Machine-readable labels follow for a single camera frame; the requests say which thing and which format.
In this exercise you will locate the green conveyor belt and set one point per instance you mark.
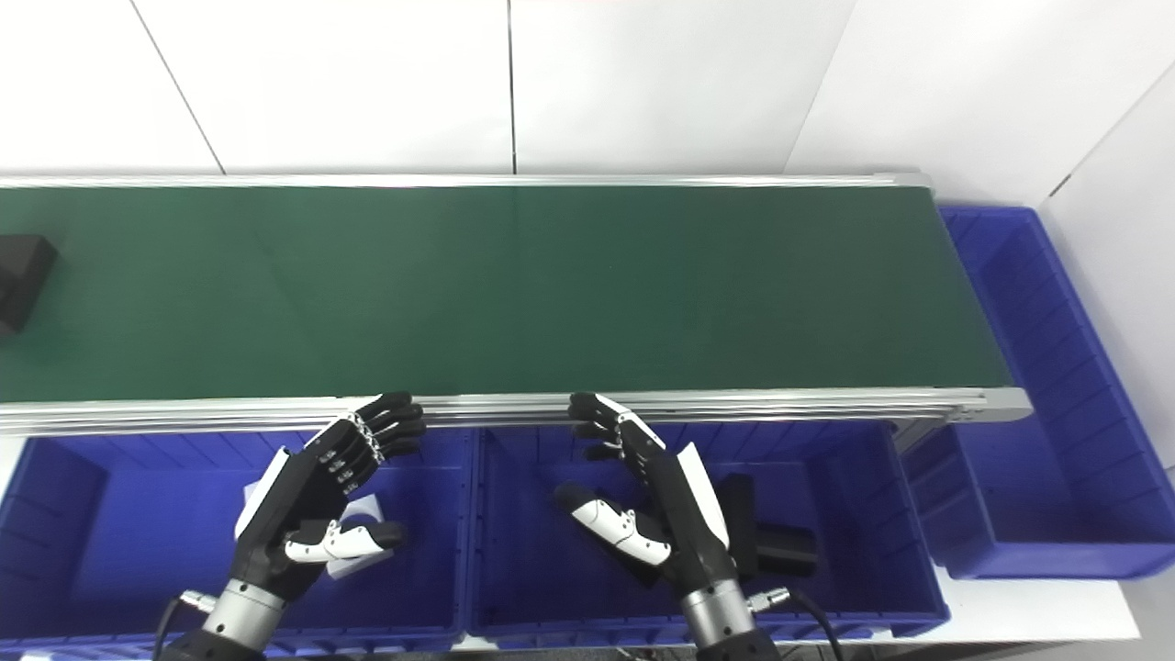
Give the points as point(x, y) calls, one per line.
point(734, 404)
point(551, 294)

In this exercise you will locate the blue bin holding black parts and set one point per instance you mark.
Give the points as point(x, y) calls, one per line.
point(542, 588)

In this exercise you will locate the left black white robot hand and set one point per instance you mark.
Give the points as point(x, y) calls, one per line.
point(307, 496)

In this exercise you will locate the black cylinder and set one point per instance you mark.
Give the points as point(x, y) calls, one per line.
point(20, 275)
point(739, 523)

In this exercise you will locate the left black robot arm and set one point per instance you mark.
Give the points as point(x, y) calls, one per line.
point(240, 615)

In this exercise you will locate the blue bin holding white part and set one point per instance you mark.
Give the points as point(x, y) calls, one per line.
point(147, 542)

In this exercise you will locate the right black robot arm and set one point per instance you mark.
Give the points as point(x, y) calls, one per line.
point(721, 615)

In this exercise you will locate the white block with round hole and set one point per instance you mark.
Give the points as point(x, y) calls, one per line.
point(365, 509)

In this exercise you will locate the aluminium conveyor support leg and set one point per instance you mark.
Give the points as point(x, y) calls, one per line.
point(918, 434)

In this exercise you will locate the empty blue plastic bin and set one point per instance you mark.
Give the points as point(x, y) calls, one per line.
point(1037, 441)

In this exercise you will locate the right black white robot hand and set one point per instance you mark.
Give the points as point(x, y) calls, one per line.
point(679, 514)

